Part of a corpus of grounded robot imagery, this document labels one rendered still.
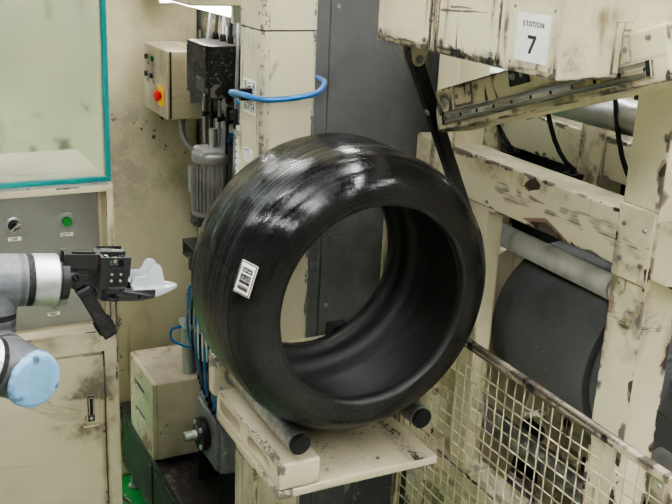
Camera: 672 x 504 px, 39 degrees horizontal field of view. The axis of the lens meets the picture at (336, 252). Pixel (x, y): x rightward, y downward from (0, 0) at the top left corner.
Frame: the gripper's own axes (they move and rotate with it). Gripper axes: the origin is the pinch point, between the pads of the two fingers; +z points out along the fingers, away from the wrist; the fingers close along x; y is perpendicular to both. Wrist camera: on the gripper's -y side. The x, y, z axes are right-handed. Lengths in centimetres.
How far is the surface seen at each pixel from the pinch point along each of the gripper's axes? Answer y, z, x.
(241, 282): 4.6, 9.9, -9.8
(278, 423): -27.8, 24.6, -3.3
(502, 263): -10, 113, 45
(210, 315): -5.5, 8.8, 0.2
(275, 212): 17.3, 15.3, -8.5
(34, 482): -72, -9, 58
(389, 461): -36, 49, -9
